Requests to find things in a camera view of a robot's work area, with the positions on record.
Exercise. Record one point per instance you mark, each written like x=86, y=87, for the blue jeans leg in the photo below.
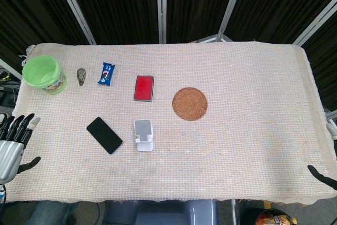
x=50, y=213

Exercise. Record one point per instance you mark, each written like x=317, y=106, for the green plastic bucket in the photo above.
x=42, y=73

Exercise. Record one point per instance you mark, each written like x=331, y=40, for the red stamp pad box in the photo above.
x=144, y=88

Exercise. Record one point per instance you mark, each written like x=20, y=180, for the blue snack packet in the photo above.
x=106, y=74

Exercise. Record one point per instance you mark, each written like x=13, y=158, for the round woven rattan coaster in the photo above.
x=189, y=104

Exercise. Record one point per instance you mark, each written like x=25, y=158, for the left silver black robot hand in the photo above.
x=9, y=148

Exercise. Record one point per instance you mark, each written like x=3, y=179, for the beige woven tablecloth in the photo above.
x=237, y=143

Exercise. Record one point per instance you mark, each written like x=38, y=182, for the orange snack package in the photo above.
x=275, y=218

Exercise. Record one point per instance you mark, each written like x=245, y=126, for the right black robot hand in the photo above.
x=322, y=175

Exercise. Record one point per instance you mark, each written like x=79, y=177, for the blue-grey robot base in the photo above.
x=163, y=211

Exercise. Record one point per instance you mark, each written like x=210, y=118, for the black smartphone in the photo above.
x=104, y=135

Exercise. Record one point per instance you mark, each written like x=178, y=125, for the black screen panel silver frame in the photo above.
x=200, y=1
x=26, y=11
x=116, y=3
x=326, y=59
x=276, y=3

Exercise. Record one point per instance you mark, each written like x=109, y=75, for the thin metal pole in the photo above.
x=233, y=211

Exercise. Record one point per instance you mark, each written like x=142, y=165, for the white phone stand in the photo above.
x=143, y=132

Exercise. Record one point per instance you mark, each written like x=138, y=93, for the small metal skull figurine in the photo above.
x=81, y=76

